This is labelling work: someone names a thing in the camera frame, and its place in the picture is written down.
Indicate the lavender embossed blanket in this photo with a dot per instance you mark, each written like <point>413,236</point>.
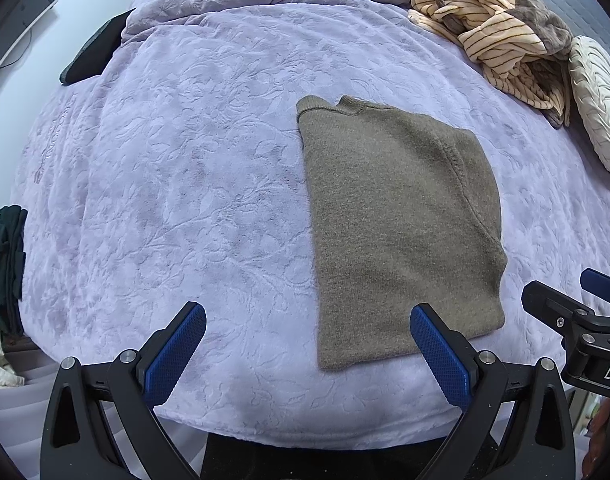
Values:
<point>185,185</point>

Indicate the dark green clothing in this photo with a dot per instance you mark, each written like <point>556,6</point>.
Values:
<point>7,270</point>

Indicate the wall-mounted monitor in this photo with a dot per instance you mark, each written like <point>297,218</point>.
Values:
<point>35,2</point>

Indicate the grey quilted headboard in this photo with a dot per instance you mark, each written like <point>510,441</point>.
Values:
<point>575,0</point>

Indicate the cream striped fleece garment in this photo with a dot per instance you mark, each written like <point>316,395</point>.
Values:
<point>495,35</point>

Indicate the round white pleated pillow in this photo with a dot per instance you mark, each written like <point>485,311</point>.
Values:
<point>600,105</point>

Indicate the black flat cushion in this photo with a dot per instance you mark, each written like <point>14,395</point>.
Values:
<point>95,50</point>

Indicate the person's dark trousers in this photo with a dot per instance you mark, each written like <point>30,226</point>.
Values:
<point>315,462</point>

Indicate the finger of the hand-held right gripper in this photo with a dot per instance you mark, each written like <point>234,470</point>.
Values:
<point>602,285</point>
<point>550,305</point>

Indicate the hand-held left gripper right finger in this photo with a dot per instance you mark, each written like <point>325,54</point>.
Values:
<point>440,355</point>

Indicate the olive brown knit sweater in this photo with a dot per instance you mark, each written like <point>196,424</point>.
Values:
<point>400,235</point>

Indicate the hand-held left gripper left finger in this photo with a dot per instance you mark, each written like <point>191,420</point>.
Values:
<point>177,355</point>

